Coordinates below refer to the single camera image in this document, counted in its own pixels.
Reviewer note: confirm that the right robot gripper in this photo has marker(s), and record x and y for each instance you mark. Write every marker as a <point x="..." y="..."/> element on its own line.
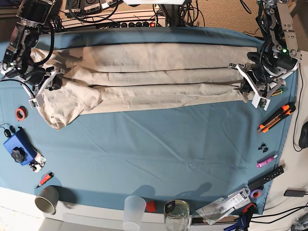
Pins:
<point x="34" y="79"/>

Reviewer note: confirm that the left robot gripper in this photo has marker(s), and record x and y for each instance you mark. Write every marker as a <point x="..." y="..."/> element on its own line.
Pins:
<point x="266" y="68"/>

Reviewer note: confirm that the beige T-shirt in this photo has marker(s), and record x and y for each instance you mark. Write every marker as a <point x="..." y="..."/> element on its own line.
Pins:
<point x="145" y="76"/>

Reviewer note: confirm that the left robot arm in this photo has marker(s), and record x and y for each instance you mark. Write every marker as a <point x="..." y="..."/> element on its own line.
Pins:
<point x="276" y="26"/>

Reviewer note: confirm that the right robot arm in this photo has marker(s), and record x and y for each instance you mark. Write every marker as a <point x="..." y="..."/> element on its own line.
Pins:
<point x="17" y="62"/>

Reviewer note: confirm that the AA battery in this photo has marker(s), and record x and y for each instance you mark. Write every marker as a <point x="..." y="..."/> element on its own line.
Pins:
<point x="277" y="92"/>

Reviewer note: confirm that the orange black utility knife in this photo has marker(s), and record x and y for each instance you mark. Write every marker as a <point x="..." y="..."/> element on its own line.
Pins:
<point x="277" y="117"/>

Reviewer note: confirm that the orange tape roll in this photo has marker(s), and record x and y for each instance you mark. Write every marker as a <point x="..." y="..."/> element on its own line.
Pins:
<point x="21" y="113"/>

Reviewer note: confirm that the small black clips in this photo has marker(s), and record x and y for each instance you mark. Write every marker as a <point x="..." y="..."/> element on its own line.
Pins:
<point x="263" y="147"/>

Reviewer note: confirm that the blue box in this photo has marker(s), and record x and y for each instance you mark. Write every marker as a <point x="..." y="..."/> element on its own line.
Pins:
<point x="20" y="140"/>

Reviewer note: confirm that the purple glue tube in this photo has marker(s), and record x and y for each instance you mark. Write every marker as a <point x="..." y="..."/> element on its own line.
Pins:
<point x="266" y="161"/>

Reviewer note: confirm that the black knob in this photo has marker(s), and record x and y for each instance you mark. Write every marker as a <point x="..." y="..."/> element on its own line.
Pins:
<point x="18" y="155"/>

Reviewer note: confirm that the white small caster toy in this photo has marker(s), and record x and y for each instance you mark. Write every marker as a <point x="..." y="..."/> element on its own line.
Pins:
<point x="38" y="163"/>

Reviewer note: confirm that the black perforated bar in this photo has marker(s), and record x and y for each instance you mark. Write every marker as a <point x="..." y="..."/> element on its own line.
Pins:
<point x="264" y="178"/>

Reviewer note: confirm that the red black small tool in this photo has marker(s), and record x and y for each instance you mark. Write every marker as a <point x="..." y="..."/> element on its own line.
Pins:
<point x="46" y="178"/>

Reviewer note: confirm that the purple tape roll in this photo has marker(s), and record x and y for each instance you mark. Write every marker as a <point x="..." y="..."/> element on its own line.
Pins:
<point x="256" y="193"/>

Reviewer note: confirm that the grey mug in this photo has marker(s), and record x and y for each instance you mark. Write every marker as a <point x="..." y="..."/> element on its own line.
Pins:
<point x="47" y="200"/>

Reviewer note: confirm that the packaged item in plastic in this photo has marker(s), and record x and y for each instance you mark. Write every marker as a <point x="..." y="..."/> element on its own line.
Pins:
<point x="220" y="208"/>

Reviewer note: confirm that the blue orange bar clamp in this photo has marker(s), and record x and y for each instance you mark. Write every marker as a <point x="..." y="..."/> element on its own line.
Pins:
<point x="243" y="221"/>

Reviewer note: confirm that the glass jar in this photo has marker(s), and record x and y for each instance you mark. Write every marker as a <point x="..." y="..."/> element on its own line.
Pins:
<point x="176" y="215"/>

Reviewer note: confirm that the translucent plastic cup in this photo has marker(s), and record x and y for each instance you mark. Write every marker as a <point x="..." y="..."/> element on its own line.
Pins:
<point x="134" y="208"/>

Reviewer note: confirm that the red small block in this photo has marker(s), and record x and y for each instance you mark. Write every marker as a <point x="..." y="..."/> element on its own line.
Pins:
<point x="151" y="206"/>

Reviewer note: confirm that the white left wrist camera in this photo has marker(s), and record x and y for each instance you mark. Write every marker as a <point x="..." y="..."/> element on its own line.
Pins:
<point x="260" y="99"/>

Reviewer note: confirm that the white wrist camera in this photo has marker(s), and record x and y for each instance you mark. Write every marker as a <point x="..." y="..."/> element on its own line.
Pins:
<point x="260" y="99"/>
<point x="37" y="100"/>

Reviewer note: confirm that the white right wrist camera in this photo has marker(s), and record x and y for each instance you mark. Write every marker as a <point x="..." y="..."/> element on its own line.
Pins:
<point x="37" y="100"/>

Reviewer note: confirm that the power strip with red switch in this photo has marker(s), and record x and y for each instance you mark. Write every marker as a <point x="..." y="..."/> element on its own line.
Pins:
<point x="140" y="24"/>

